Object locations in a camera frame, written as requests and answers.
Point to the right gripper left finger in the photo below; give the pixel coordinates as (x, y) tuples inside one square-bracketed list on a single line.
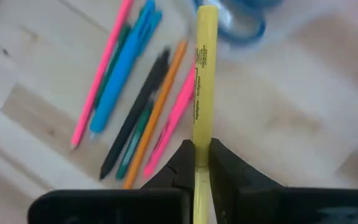
[(120, 205)]

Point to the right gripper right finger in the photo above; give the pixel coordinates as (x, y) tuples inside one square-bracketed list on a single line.
[(275, 205)]

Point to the teal pen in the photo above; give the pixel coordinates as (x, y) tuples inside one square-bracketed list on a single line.
[(134, 143)]

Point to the matte black pen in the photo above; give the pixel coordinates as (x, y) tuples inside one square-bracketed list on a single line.
[(138, 109)]

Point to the orange pencil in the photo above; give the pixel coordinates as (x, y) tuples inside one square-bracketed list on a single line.
[(157, 112)]

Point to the pink highlighter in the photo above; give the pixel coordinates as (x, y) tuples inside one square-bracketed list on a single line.
[(172, 118)]

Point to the yellow highlighter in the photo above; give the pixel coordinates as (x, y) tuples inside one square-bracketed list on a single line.
[(205, 93)]

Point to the turquoise blue pen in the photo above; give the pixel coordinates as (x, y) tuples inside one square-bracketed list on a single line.
[(121, 71)]

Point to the pink pencil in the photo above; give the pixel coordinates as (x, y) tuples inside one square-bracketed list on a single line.
[(99, 71)]

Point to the dark green pen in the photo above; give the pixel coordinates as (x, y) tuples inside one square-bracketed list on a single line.
[(117, 53)]

